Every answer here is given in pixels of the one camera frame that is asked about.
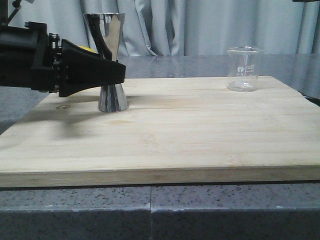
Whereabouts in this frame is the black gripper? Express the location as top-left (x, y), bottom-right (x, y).
top-left (0, 21), bottom-right (126, 98)

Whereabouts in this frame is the silver steel jigger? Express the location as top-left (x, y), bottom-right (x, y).
top-left (83, 12), bottom-right (129, 113)

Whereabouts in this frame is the clear glass beaker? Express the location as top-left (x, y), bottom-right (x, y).
top-left (227, 46), bottom-right (263, 92)

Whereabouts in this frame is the yellow lemon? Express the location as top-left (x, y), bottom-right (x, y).
top-left (78, 45), bottom-right (97, 54)

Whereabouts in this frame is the grey curtain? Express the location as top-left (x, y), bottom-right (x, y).
top-left (10, 0), bottom-right (320, 56)

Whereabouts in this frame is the light wooden cutting board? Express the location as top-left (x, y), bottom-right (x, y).
top-left (0, 76), bottom-right (320, 188)

